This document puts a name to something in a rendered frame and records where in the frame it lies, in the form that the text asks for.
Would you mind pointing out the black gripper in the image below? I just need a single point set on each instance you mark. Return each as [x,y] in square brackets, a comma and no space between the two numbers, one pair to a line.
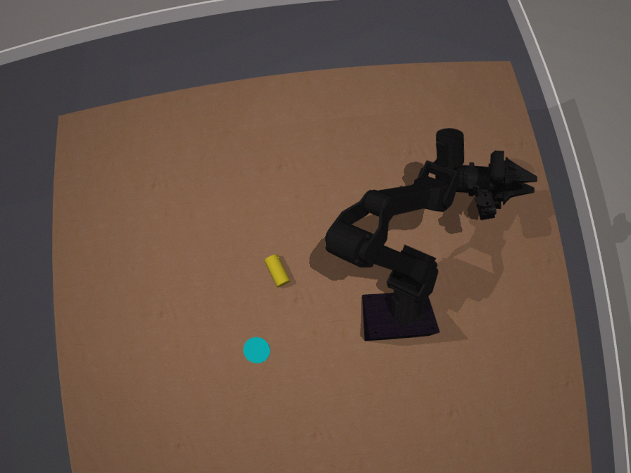
[507,177]

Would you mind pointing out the yellow cylinder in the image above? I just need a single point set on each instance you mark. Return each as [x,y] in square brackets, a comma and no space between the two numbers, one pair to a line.
[277,270]

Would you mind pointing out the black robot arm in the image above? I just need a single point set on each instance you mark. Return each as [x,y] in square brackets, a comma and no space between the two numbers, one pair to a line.
[414,273]

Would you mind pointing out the cyan circle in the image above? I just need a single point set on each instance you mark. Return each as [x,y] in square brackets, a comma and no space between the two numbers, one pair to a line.
[256,350]

